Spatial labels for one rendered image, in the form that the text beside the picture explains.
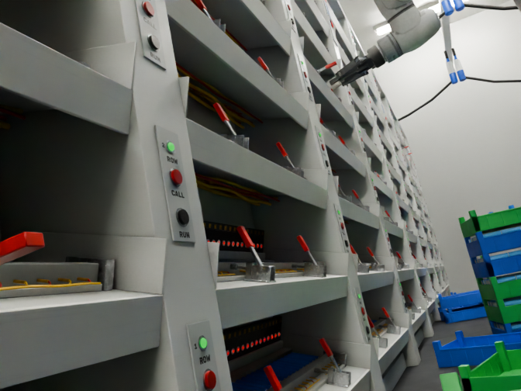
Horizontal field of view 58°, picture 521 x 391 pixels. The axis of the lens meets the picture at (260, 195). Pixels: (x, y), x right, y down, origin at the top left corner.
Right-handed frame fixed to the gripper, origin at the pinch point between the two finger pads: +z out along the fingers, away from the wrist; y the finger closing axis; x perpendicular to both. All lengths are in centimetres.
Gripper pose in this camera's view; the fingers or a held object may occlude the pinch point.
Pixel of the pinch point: (331, 85)
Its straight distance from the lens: 177.0
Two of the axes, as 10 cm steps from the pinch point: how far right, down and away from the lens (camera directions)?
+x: -4.0, -8.7, 3.0
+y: 4.1, 1.3, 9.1
